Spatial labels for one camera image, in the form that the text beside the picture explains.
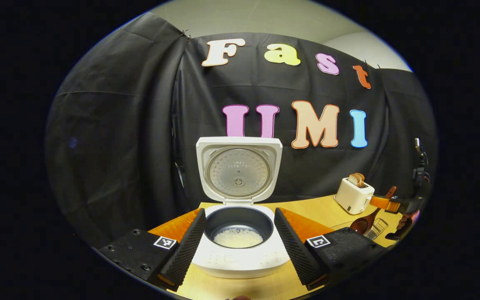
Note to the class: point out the white rice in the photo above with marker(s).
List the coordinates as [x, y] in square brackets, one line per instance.
[238, 239]

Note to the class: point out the white rice cooker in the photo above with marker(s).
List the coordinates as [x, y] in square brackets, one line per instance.
[240, 262]

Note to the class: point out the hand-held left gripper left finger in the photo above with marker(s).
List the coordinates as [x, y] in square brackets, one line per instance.
[188, 246]

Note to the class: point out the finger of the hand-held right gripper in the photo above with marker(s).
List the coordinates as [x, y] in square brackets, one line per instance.
[381, 203]

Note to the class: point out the black backdrop cloth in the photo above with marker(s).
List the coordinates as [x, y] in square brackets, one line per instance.
[119, 125]

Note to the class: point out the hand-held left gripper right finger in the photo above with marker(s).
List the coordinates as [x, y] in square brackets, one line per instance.
[294, 248]

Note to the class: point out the brown wooden spoon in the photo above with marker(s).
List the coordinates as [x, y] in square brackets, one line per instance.
[361, 225]

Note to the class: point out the toasted bread slice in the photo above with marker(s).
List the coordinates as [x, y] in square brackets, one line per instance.
[361, 179]
[352, 180]

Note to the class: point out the white toaster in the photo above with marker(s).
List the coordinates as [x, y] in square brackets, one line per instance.
[350, 198]

